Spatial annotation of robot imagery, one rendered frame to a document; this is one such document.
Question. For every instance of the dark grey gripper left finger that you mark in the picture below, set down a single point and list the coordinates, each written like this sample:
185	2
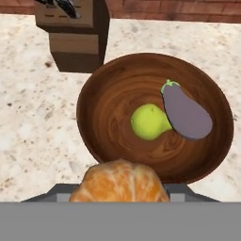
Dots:
59	192

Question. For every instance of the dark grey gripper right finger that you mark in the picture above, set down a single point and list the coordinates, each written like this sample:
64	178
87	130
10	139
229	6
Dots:
182	192

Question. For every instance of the orange tangerine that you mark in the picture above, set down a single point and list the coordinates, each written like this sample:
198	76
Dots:
119	183

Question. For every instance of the green pear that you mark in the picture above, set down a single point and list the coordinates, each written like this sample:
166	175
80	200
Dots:
149	122

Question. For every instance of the purple eggplant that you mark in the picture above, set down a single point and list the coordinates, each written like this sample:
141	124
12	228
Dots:
186	114

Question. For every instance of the brown wooden bowl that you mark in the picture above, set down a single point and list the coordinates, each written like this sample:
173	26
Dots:
125	94

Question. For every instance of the wooden knife block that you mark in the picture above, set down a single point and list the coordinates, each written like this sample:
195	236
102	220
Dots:
78	37

